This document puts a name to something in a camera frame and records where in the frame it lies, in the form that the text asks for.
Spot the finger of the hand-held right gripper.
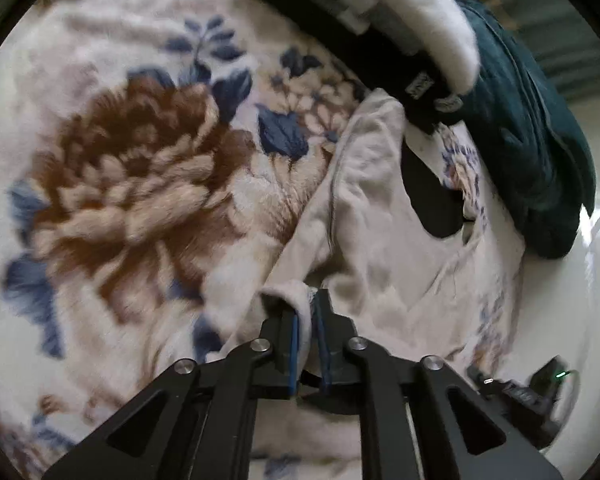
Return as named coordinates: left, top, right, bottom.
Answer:
left=400, top=124, right=465, bottom=239

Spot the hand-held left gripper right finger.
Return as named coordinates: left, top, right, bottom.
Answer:
left=315, top=288, right=561, bottom=480

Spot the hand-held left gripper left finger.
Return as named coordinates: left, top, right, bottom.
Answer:
left=42, top=292, right=301, bottom=480

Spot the cream small garment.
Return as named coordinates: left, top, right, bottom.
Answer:
left=206, top=87, right=527, bottom=463

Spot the person's right forearm white sleeve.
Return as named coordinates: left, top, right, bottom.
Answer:
left=339, top=0, right=482, bottom=97

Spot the dark teal garment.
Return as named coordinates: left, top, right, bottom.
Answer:
left=450, top=0, right=597, bottom=261

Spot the black device with green light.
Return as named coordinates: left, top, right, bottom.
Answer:
left=466, top=355, right=578, bottom=452

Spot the floral fleece blanket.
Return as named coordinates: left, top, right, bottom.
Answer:
left=0, top=0, right=531, bottom=480

